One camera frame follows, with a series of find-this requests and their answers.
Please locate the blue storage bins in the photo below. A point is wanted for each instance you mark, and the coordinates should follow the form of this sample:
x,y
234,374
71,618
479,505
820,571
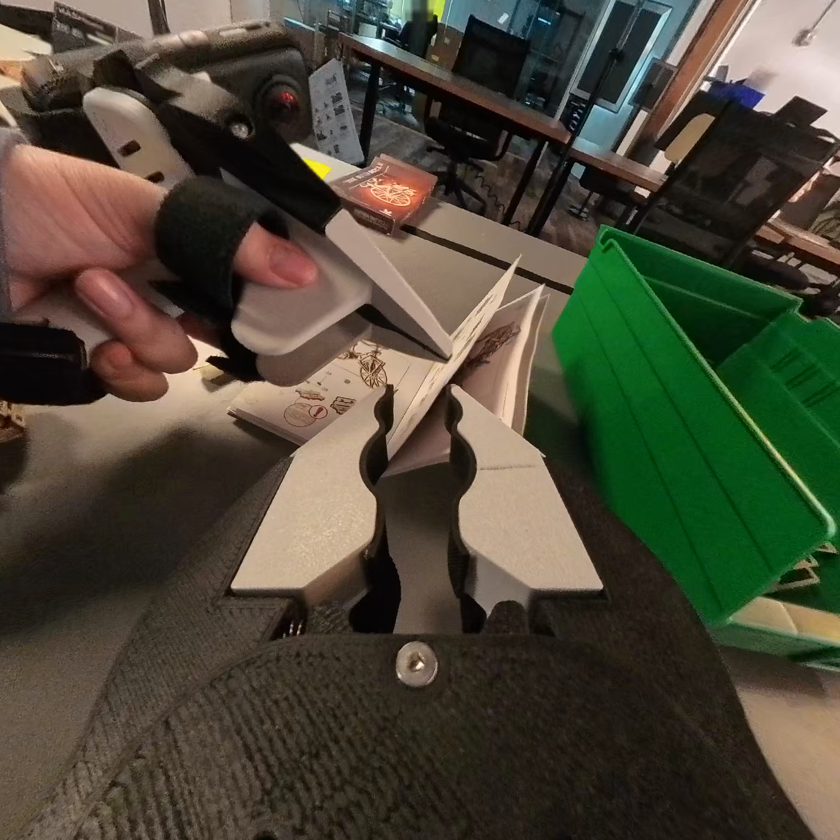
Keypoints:
x,y
735,93

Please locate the printed paper sheet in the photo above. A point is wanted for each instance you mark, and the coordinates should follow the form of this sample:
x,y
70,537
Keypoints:
x,y
334,111

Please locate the green plastic bin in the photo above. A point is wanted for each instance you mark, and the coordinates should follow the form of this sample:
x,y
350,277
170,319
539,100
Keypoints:
x,y
656,426

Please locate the brown printed box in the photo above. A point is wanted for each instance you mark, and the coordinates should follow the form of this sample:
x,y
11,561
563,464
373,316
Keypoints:
x,y
387,197

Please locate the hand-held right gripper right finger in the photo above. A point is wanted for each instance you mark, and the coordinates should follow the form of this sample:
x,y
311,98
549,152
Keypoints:
x,y
531,525

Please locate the printed instruction booklet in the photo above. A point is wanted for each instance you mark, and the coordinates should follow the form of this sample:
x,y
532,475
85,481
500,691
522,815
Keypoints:
x,y
499,354

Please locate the long brown table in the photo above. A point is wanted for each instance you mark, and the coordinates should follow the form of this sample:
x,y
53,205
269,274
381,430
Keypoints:
x,y
630,167
459,79

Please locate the black mesh office chair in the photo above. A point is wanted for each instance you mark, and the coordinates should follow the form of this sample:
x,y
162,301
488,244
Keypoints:
x,y
722,177

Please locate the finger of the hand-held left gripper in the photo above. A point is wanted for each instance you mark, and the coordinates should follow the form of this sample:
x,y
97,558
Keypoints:
x,y
387,289

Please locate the person's left hand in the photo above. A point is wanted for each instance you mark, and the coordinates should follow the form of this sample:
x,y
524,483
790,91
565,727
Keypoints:
x,y
65,216

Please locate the flat cardboard piece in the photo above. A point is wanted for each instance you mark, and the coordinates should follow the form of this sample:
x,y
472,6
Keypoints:
x,y
768,617

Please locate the yellow table sticker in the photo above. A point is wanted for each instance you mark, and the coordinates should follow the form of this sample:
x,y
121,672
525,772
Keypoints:
x,y
320,169

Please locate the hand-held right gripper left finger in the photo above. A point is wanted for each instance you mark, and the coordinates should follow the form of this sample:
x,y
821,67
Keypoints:
x,y
308,525

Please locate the background office chair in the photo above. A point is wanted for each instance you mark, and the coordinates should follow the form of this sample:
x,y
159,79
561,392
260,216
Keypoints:
x,y
485,59

